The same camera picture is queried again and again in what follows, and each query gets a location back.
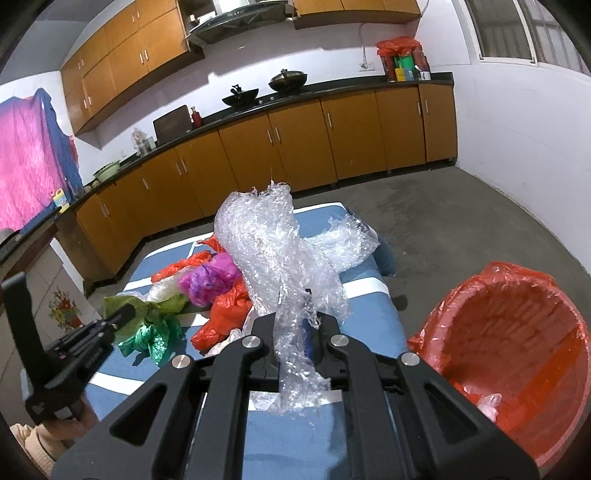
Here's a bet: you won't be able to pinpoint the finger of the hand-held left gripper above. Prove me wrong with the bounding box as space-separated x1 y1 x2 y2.
95 319 127 340
102 305 137 326

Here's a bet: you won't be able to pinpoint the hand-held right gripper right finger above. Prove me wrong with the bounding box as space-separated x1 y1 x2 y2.
305 314 539 480

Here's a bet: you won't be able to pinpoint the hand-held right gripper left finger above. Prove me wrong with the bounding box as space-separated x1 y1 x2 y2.
51 313 279 480

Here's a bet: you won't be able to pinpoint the large red plastic bag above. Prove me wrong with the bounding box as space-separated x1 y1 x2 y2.
191 277 256 357

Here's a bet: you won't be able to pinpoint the small red plastic bag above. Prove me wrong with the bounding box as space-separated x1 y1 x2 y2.
151 234 223 284

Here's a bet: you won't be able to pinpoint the clear bubble wrap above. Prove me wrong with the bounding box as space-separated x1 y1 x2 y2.
215 180 352 417

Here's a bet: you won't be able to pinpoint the red bin with red liner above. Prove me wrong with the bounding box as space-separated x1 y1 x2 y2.
406 261 591 472

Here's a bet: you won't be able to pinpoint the person's left forearm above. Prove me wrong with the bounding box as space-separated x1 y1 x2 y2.
9 421 63 479

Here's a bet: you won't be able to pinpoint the person's left hand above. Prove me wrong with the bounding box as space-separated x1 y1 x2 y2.
44 392 100 446

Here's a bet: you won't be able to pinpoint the light green plastic bag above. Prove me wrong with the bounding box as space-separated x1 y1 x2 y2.
103 292 191 325

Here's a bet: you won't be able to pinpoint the dark green plastic bag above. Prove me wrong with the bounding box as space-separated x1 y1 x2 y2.
117 315 184 368

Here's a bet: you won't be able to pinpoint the blue white striped table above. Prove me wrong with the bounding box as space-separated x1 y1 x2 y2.
21 200 410 480

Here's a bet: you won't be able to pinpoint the white plastic bag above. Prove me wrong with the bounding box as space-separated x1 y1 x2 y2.
117 276 182 304

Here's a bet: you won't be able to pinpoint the purple plastic bag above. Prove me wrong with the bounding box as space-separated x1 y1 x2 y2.
178 253 243 308

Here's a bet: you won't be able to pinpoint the clear thin plastic sheet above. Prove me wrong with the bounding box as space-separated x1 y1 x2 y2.
302 213 380 274

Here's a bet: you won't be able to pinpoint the blue denim cloth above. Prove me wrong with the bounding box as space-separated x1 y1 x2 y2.
375 230 399 278

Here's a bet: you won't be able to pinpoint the green basin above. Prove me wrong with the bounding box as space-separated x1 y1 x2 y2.
93 159 122 182

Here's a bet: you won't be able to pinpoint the white crumpled plastic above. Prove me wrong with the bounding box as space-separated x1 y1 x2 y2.
475 392 503 422

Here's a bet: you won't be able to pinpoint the clear jar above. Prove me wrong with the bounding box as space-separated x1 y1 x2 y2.
131 126 156 153

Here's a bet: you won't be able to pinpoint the pink and blue blanket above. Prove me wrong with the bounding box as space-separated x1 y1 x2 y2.
0 88 85 234

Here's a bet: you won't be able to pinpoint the orange lower kitchen cabinets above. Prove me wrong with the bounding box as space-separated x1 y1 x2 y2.
55 83 459 288

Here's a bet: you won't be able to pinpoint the brown cutting board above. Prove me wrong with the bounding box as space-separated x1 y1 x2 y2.
153 104 193 147

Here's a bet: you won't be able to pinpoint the open black wok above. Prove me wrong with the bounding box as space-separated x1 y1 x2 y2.
222 84 260 110

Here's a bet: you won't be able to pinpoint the black wok with lid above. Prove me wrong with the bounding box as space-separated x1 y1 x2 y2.
268 69 308 93

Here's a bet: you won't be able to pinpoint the black kitchen countertop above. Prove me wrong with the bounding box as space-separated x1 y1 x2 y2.
69 71 456 204

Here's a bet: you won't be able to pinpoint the long orange upper cabinets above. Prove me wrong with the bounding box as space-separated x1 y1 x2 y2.
60 0 206 137

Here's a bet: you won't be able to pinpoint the red bag of bottles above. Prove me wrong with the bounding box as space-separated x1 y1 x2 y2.
376 36 433 83

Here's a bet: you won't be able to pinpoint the grey range hood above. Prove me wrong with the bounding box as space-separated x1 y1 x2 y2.
178 0 296 48

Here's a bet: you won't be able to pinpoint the short orange upper cabinet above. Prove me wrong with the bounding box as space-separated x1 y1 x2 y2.
293 0 424 31

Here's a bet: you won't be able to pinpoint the window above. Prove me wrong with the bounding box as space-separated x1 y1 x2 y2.
464 0 591 75

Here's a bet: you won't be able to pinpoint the wall socket with cable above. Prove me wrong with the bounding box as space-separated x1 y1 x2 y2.
358 19 376 73

